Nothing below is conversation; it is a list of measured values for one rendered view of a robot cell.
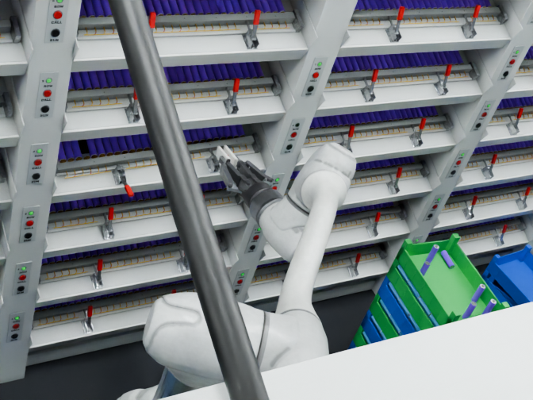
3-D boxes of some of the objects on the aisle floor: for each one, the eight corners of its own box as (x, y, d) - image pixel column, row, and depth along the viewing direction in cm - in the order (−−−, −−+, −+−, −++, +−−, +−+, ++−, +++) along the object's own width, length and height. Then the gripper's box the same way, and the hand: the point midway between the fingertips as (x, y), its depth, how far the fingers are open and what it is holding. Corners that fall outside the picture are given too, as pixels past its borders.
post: (24, 378, 261) (121, -262, 148) (-9, 385, 256) (67, -270, 143) (5, 326, 272) (82, -303, 160) (-26, 332, 268) (31, -312, 155)
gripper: (235, 218, 215) (193, 164, 231) (285, 210, 222) (241, 159, 238) (241, 193, 211) (198, 140, 227) (292, 186, 218) (247, 135, 234)
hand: (226, 157), depth 230 cm, fingers closed, pressing on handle
